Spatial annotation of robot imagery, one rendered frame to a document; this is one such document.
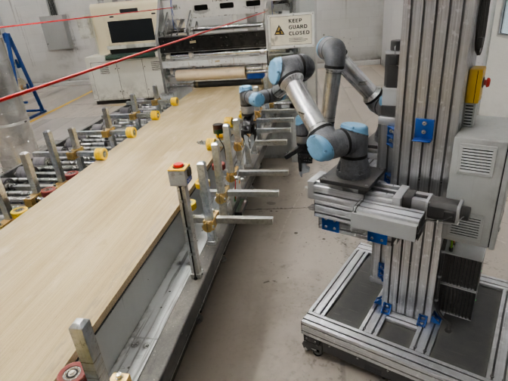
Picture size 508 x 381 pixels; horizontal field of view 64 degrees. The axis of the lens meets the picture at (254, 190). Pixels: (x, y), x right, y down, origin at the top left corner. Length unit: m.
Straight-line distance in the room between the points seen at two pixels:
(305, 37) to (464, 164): 2.91
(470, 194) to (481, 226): 0.14
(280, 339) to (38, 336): 1.42
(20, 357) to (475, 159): 1.70
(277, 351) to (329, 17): 9.29
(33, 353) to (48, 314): 0.16
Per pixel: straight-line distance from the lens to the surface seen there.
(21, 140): 5.90
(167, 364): 1.51
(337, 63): 2.07
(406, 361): 2.13
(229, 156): 2.34
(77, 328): 1.07
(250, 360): 2.40
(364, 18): 10.96
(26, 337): 1.50
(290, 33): 4.43
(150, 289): 1.89
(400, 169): 1.93
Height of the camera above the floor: 1.79
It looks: 25 degrees down
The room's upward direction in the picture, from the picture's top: 5 degrees counter-clockwise
